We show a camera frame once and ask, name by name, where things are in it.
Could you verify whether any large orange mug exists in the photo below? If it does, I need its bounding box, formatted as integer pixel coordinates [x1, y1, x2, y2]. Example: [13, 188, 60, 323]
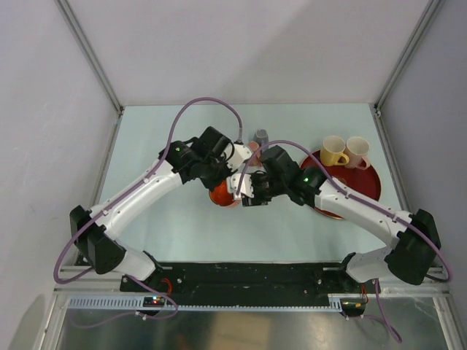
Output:
[209, 181, 239, 208]

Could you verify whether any yellow mug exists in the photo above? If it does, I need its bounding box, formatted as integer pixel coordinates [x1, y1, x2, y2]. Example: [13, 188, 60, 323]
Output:
[320, 136, 350, 166]

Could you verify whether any pink mug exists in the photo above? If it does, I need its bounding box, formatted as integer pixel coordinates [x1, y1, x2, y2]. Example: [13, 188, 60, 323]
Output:
[344, 136, 371, 171]

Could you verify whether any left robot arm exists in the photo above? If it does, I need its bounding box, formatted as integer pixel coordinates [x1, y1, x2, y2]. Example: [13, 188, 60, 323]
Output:
[69, 127, 243, 291]

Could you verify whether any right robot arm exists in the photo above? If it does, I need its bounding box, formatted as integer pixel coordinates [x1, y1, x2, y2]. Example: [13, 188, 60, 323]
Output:
[232, 145, 441, 292]

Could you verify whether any salmon mug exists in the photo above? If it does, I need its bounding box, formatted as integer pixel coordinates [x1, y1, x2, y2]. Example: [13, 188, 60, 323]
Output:
[248, 141, 262, 167]

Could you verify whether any grey purple mug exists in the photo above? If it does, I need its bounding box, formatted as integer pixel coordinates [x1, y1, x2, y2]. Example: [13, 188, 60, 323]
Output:
[253, 129, 269, 145]

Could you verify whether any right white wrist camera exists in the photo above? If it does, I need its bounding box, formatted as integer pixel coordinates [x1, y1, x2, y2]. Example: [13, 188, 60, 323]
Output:
[226, 174, 254, 201]

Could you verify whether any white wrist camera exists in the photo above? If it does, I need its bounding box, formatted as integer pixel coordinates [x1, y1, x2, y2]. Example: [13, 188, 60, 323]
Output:
[226, 174, 254, 201]
[223, 143, 252, 171]

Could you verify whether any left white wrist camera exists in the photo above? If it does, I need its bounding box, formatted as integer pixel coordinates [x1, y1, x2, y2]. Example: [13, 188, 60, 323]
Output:
[223, 143, 252, 171]

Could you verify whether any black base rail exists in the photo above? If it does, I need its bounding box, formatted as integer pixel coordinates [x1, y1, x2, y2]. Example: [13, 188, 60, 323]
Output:
[120, 262, 375, 308]

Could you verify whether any white slotted cable duct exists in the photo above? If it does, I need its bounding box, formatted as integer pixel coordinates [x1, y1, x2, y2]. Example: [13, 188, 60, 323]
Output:
[66, 295, 342, 312]

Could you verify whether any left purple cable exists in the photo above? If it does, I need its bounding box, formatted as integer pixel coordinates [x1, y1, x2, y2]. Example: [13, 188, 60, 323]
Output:
[53, 96, 244, 284]

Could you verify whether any left aluminium frame post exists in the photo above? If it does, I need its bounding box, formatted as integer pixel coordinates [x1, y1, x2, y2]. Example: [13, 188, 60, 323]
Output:
[54, 0, 123, 117]

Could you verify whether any aluminium frame post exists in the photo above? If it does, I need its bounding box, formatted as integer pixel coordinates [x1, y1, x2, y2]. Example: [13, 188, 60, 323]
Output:
[54, 0, 123, 117]
[373, 0, 444, 117]

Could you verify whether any right aluminium frame post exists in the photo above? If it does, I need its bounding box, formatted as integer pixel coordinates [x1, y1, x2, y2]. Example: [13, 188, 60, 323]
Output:
[373, 0, 444, 117]

